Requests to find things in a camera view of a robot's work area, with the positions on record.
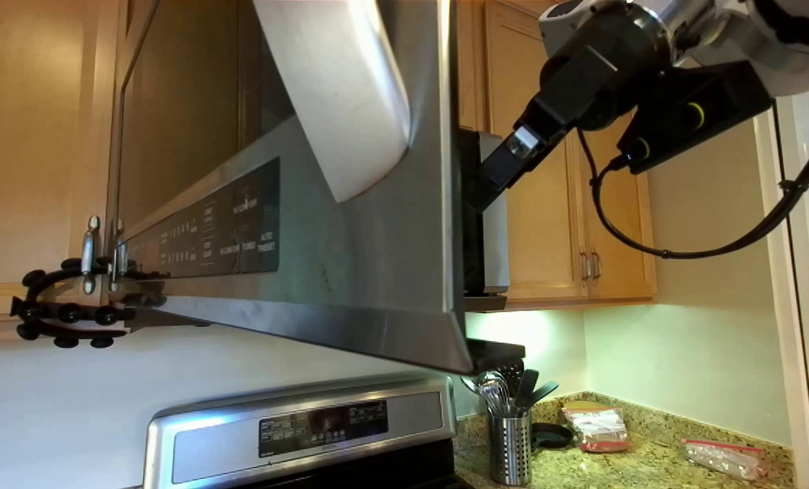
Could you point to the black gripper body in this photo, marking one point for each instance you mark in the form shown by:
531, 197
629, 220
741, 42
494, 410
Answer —
603, 62

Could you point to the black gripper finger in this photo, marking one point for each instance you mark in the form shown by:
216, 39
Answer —
521, 149

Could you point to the stainless steel microwave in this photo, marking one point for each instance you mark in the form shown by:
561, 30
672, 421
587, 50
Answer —
360, 253

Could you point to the black spatula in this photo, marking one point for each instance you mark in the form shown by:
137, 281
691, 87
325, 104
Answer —
515, 380

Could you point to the shiny metal ladle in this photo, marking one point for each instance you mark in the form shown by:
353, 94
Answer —
486, 392

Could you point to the dark serving spoon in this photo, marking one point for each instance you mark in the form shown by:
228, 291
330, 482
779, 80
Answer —
539, 394

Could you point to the black round dish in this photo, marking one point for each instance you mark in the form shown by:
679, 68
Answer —
551, 435

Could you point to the red and white food package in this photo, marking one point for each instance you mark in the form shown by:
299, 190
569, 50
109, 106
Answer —
595, 428

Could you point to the perforated metal utensil holder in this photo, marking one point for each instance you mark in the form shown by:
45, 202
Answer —
512, 450

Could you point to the stainless steel stove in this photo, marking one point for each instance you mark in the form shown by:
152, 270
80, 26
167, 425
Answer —
304, 430

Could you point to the clear plastic bag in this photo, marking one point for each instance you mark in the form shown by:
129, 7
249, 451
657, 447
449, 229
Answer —
722, 460

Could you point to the tall wooden cabinet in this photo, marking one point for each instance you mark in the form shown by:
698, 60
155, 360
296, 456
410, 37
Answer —
34, 136

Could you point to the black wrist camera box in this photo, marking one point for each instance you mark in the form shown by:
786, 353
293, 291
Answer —
692, 111

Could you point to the white door frame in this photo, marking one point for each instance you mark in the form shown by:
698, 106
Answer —
798, 363

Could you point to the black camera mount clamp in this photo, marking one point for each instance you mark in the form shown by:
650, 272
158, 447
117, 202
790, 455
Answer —
61, 314

